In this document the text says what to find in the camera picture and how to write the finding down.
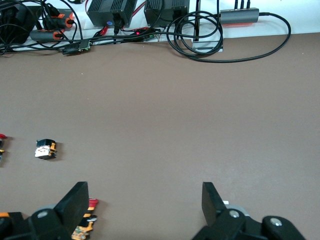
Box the red push button blue block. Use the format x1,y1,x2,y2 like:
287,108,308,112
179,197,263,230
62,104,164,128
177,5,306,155
0,133,8,163

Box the black case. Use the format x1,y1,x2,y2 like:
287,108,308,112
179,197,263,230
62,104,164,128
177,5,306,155
0,4,37,48

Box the black finned power supply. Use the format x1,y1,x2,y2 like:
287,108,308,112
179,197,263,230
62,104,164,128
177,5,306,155
144,0,191,27
86,0,138,28

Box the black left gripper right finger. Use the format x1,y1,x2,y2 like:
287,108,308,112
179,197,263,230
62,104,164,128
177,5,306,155
191,181,307,240

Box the small orange contact block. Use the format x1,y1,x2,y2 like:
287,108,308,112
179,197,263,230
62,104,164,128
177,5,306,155
34,139,59,161

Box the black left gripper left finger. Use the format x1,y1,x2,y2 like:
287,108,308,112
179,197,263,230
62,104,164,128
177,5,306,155
0,181,90,240

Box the white adapter block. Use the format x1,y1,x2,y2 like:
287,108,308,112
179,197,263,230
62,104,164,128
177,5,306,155
192,37,224,54

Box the red alligator clip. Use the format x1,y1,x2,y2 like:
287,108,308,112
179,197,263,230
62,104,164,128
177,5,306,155
93,26,110,37

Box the red emergency button orange block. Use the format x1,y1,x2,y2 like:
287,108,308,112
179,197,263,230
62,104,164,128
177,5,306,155
71,196,100,240

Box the grey usb hub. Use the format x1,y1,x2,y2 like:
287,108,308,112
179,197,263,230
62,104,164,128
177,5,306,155
219,7,260,25

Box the coiled black cable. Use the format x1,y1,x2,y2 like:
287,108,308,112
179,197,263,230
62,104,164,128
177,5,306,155
166,11,292,63

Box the small green circuit board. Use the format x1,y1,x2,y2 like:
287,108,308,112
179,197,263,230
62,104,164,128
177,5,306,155
79,39,92,52

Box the grey orange handle tool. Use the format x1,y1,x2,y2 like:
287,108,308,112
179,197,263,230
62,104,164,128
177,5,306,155
29,29,65,42
43,3,76,28

